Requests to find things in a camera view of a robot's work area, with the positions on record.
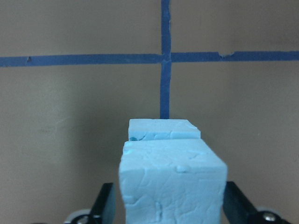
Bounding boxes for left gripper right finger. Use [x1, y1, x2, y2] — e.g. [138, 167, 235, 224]
[223, 181, 257, 224]

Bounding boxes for light blue block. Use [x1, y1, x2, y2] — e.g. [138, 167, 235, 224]
[128, 119, 201, 141]
[119, 139, 228, 224]

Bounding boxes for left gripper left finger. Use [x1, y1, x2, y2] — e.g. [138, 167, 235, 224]
[89, 182, 116, 224]

